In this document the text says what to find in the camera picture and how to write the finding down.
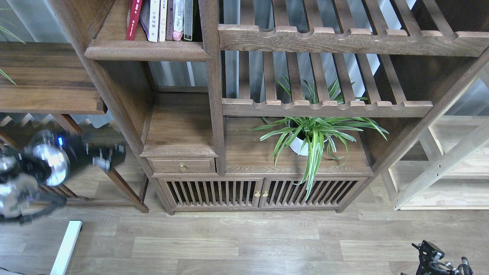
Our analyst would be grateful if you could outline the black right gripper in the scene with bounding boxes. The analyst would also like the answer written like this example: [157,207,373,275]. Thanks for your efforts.
[411,240,459,275]

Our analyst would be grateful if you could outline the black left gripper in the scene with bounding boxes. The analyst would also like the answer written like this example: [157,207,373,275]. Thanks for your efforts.
[29,130,126,186]

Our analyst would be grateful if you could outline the white paperback book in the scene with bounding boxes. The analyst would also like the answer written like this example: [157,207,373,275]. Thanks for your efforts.
[139,0,160,42]

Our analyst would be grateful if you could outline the red hardcover book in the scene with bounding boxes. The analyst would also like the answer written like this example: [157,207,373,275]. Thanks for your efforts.
[126,0,144,41]

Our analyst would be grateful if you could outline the yellow green cover book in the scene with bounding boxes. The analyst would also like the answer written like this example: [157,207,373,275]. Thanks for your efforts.
[158,0,168,42]

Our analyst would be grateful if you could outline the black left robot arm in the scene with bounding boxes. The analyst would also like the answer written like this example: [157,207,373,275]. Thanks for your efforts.
[0,130,126,223]

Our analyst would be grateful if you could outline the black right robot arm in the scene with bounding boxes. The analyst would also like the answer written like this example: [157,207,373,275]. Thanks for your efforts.
[411,240,474,275]

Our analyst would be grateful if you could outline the light wooden shelf unit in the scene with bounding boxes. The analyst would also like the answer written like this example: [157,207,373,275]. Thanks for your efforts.
[381,78,489,211]

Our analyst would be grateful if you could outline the left slatted cabinet door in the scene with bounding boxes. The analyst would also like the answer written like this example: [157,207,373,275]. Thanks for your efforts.
[158,178,264,211]

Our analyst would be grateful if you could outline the slatted cabinet door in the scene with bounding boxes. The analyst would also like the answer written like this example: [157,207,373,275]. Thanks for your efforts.
[253,177,367,213]
[158,178,264,211]

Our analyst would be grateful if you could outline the dark wooden side table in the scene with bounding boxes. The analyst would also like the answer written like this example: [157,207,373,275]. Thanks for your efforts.
[0,42,150,214]

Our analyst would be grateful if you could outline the right slatted cabinet door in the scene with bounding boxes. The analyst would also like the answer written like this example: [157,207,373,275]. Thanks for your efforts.
[253,177,367,213]

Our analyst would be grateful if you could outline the white metal leg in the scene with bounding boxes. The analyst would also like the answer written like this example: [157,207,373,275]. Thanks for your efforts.
[50,220,83,275]

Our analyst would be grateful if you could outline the dark wooden bookshelf cabinet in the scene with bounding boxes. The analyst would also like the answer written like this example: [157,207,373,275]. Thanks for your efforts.
[49,0,488,214]

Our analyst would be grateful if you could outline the brown spine upright book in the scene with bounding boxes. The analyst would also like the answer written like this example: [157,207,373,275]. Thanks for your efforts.
[165,0,173,40]

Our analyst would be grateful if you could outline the green spider plant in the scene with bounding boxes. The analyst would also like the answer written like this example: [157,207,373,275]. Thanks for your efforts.
[248,75,390,201]

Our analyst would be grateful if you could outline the green plant leaves at left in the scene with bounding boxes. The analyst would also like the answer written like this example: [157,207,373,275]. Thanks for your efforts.
[0,8,26,85]

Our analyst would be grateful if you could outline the white pink upright book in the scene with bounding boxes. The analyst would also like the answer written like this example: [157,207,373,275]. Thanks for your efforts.
[172,0,185,41]

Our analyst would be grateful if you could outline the white plant pot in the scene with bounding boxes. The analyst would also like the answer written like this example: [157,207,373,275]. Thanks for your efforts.
[286,117,329,158]

